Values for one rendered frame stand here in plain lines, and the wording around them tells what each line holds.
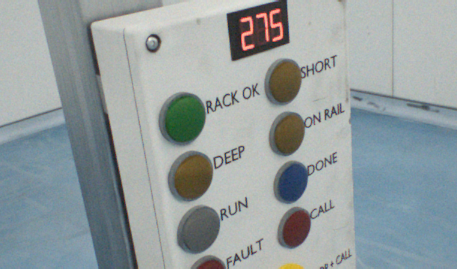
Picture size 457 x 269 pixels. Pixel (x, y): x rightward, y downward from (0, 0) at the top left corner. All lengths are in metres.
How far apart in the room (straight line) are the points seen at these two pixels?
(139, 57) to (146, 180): 0.08
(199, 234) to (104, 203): 0.09
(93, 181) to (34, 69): 3.70
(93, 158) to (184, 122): 0.10
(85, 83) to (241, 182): 0.12
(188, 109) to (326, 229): 0.18
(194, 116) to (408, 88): 3.29
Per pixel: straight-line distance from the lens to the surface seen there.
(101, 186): 0.41
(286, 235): 0.41
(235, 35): 0.34
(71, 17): 0.37
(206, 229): 0.35
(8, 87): 4.07
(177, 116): 0.32
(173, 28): 0.32
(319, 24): 0.40
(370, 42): 3.67
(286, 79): 0.37
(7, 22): 4.02
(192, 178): 0.34
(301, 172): 0.40
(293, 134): 0.38
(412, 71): 3.54
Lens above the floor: 1.27
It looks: 22 degrees down
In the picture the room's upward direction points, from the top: 7 degrees counter-clockwise
